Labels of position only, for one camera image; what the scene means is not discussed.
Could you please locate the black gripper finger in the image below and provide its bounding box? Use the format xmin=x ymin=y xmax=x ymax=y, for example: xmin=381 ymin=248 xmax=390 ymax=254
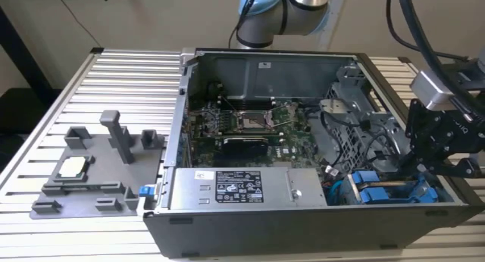
xmin=416 ymin=156 xmax=484 ymax=180
xmin=396 ymin=99 xmax=453 ymax=168

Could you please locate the hard disk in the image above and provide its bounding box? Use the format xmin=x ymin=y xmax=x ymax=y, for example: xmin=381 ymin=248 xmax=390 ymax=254
xmin=351 ymin=170 xmax=432 ymax=189

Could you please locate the blue disk carrier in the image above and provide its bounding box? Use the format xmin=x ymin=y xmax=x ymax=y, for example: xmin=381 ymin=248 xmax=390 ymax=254
xmin=357 ymin=186 xmax=440 ymax=206

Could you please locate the metal drive cage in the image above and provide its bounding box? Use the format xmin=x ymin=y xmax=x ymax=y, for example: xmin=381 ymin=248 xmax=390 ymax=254
xmin=320 ymin=65 xmax=412 ymax=172

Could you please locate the green motherboard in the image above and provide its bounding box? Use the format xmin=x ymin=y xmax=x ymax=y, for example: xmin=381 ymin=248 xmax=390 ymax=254
xmin=187 ymin=98 xmax=323 ymax=169

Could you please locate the metal socket cover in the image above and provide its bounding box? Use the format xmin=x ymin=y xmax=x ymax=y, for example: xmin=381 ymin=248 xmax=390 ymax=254
xmin=267 ymin=101 xmax=300 ymax=129

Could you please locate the silver power supply unit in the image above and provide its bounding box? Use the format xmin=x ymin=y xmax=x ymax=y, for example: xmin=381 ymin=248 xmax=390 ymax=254
xmin=169 ymin=167 xmax=328 ymax=210

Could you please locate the CPU socket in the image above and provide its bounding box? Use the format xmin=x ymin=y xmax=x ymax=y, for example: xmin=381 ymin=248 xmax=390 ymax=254
xmin=235 ymin=110 xmax=269 ymax=131

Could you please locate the graphics card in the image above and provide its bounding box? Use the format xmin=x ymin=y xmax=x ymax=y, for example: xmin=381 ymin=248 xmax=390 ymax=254
xmin=221 ymin=135 xmax=271 ymax=160

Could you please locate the thin metal locking lever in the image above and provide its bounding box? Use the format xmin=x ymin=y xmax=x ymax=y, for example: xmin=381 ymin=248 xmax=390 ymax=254
xmin=219 ymin=95 xmax=240 ymax=114

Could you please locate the black PC case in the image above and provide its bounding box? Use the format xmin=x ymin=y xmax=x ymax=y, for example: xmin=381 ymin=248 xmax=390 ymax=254
xmin=143 ymin=47 xmax=485 ymax=259

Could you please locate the grey parts rack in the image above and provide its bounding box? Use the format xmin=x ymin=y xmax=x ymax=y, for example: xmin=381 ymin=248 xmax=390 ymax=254
xmin=29 ymin=110 xmax=168 ymax=219

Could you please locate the silver CPU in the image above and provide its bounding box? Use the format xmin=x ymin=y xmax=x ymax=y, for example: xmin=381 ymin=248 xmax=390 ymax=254
xmin=56 ymin=156 xmax=91 ymax=179

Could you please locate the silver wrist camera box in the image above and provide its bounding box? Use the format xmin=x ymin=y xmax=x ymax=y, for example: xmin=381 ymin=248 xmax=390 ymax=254
xmin=410 ymin=70 xmax=460 ymax=111

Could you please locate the blue data wire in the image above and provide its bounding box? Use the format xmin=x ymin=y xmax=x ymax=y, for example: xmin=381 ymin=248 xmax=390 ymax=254
xmin=324 ymin=178 xmax=345 ymax=206

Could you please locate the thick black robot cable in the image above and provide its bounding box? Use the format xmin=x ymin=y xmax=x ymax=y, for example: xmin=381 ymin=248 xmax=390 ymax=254
xmin=396 ymin=0 xmax=474 ymax=118

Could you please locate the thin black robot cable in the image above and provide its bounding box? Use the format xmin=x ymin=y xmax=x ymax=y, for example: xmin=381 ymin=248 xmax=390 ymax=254
xmin=385 ymin=0 xmax=469 ymax=61

